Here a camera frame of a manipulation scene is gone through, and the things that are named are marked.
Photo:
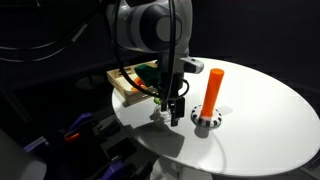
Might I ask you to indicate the wooden tray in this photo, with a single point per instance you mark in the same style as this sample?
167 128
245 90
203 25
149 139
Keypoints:
125 93

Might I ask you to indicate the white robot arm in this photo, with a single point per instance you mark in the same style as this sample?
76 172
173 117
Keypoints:
164 28

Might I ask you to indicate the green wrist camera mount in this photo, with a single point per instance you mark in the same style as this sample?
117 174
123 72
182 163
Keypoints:
150 76

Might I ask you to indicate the orange peg post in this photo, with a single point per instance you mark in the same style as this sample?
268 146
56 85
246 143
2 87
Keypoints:
213 86

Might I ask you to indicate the purple orange clamp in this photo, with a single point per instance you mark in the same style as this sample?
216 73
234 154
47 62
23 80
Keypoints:
82 122

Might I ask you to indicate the white table pedestal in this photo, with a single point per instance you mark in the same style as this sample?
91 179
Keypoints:
167 169

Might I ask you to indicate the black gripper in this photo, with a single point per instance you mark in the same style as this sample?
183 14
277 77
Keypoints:
169 90

